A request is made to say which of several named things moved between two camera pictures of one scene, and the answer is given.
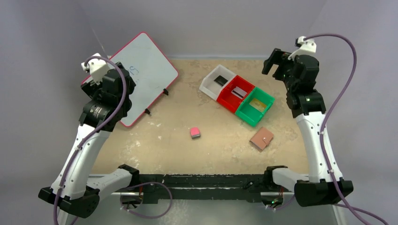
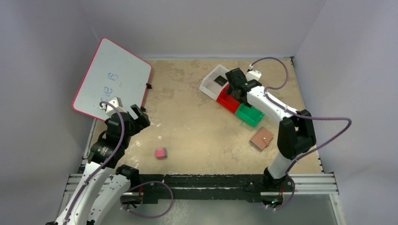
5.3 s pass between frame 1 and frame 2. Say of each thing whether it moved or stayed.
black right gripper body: moved
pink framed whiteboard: moved
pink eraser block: moved
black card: stayed
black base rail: stayed
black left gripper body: moved
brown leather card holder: stayed
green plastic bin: stayed
